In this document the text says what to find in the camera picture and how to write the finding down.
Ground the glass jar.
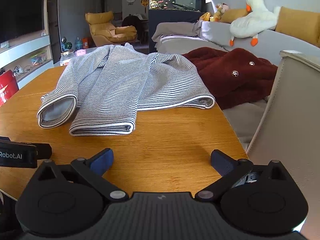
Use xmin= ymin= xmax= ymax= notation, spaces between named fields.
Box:
xmin=60 ymin=49 xmax=75 ymax=67

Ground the grey sofa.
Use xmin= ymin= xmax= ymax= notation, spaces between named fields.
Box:
xmin=151 ymin=20 xmax=320 ymax=150

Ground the clear plastic container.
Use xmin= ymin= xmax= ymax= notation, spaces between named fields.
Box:
xmin=30 ymin=51 xmax=48 ymax=64

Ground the glass fish tank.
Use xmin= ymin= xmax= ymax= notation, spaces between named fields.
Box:
xmin=149 ymin=0 xmax=206 ymax=12

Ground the yellow cushion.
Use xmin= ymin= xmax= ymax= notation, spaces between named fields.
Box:
xmin=275 ymin=6 xmax=320 ymax=47
xmin=220 ymin=8 xmax=250 ymax=24

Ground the dark red fleece jacket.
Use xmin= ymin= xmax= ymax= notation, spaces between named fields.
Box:
xmin=182 ymin=47 xmax=278 ymax=105

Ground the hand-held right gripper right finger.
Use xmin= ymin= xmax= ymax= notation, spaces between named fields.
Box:
xmin=195 ymin=149 xmax=290 ymax=202

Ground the yellow armchair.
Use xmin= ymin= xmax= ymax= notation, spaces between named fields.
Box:
xmin=85 ymin=11 xmax=138 ymax=47

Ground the beige leather chair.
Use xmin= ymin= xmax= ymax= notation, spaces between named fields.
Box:
xmin=246 ymin=50 xmax=320 ymax=240

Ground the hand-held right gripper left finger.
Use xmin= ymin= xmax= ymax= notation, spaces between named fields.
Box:
xmin=31 ymin=148 xmax=129 ymax=203

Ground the white wooden television cabinet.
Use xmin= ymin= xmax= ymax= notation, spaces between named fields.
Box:
xmin=0 ymin=30 xmax=54 ymax=90

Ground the striped long-sleeve shirt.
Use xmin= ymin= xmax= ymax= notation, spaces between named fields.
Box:
xmin=37 ymin=42 xmax=216 ymax=137

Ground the small plush toy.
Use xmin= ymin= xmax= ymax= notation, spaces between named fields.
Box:
xmin=214 ymin=3 xmax=230 ymax=22

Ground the white coffee table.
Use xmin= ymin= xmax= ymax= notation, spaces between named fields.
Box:
xmin=52 ymin=46 xmax=113 ymax=68

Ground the power strip with cables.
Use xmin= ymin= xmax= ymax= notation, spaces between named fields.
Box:
xmin=12 ymin=66 xmax=32 ymax=75

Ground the red box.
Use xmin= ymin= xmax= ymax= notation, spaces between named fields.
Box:
xmin=0 ymin=70 xmax=19 ymax=107

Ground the white goose plush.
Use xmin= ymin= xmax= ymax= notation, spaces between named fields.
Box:
xmin=229 ymin=0 xmax=282 ymax=47

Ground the beige blanket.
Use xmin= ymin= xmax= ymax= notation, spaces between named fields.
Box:
xmin=152 ymin=21 xmax=208 ymax=42

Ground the black chair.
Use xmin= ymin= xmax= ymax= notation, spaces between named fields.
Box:
xmin=122 ymin=15 xmax=150 ymax=45

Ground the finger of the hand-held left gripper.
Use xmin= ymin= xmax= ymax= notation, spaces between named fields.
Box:
xmin=35 ymin=143 xmax=52 ymax=161

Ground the black television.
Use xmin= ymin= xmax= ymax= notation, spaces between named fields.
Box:
xmin=0 ymin=0 xmax=45 ymax=44

